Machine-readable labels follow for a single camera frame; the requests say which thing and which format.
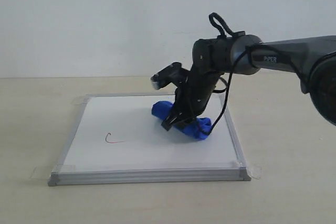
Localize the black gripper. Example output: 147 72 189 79
161 88 207 131

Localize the blue microfibre cloth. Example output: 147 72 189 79
151 101 212 140

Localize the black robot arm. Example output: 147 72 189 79
156 33 335 130

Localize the white board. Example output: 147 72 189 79
48 93 251 186

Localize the clear tape back left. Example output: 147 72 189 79
71 96 90 105

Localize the clear tape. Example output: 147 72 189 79
71 96 90 105
232 161 262 181
29 164 76 180

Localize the clear tape front right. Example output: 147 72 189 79
232 161 262 181

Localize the clear tape front left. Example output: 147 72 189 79
29 164 76 180

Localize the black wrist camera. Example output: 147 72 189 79
150 62 189 90

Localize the black braided cable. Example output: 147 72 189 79
181 12 302 134

